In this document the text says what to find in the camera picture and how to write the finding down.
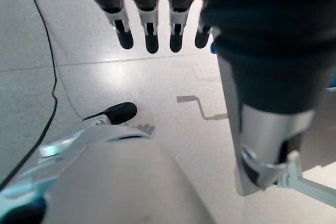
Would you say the grey bed crank handle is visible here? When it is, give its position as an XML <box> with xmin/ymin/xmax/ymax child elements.
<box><xmin>277</xmin><ymin>150</ymin><xmax>336</xmax><ymax>209</ymax></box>

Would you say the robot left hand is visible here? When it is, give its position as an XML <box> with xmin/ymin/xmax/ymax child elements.
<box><xmin>78</xmin><ymin>0</ymin><xmax>336</xmax><ymax>191</ymax></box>

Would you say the grey bed end panel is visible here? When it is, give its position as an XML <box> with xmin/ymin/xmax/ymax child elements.
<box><xmin>217</xmin><ymin>52</ymin><xmax>267</xmax><ymax>197</ymax></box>

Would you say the dark robot foot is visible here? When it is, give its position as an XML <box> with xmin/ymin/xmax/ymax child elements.
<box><xmin>82</xmin><ymin>101</ymin><xmax>138</xmax><ymax>126</ymax></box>

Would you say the black cable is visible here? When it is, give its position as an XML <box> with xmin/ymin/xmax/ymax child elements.
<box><xmin>0</xmin><ymin>0</ymin><xmax>58</xmax><ymax>190</ymax></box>

